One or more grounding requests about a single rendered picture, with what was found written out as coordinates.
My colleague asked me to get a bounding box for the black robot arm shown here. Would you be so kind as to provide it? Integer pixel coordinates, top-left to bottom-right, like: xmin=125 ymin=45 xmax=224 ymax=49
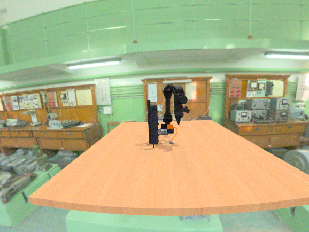
xmin=163 ymin=84 xmax=190 ymax=124

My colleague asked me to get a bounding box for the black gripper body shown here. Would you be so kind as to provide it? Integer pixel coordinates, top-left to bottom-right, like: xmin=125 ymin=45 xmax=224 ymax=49
xmin=174 ymin=103 xmax=184 ymax=117

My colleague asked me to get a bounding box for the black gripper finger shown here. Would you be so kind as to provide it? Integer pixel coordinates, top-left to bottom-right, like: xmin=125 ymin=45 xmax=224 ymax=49
xmin=175 ymin=116 xmax=183 ymax=125

